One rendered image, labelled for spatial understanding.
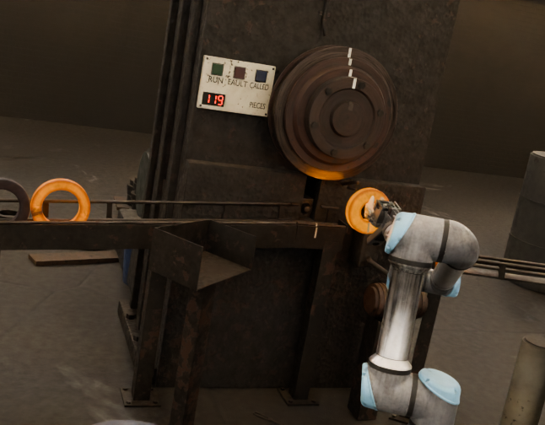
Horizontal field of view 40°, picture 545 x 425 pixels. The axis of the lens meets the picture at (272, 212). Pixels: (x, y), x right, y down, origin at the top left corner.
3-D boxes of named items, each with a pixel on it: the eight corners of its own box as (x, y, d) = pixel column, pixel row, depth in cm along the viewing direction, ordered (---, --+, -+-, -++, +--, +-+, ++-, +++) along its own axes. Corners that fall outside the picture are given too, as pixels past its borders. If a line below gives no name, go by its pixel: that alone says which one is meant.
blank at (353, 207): (347, 187, 251) (351, 190, 248) (388, 187, 256) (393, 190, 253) (342, 231, 255) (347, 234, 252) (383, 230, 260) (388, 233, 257)
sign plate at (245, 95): (196, 106, 260) (203, 55, 255) (266, 115, 269) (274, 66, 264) (197, 107, 258) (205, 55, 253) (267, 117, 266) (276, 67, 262)
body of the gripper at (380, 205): (395, 200, 245) (409, 219, 235) (386, 222, 249) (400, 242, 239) (375, 197, 243) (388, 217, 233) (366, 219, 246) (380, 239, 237)
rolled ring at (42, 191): (67, 245, 246) (65, 242, 248) (101, 201, 246) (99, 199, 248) (18, 214, 237) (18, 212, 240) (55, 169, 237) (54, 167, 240)
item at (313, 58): (258, 169, 264) (281, 34, 253) (375, 181, 280) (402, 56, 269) (263, 173, 258) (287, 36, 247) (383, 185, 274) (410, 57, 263)
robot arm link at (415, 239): (410, 424, 195) (451, 221, 189) (353, 411, 196) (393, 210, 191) (408, 409, 206) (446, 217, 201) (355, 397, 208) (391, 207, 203)
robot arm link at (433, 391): (455, 437, 194) (466, 390, 191) (404, 426, 196) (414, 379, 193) (451, 416, 206) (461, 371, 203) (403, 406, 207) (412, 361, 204)
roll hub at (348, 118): (297, 152, 256) (312, 70, 249) (369, 160, 265) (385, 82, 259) (303, 154, 251) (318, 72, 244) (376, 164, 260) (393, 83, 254)
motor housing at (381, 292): (337, 405, 291) (365, 277, 278) (387, 404, 298) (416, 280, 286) (352, 422, 279) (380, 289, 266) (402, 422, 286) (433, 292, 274)
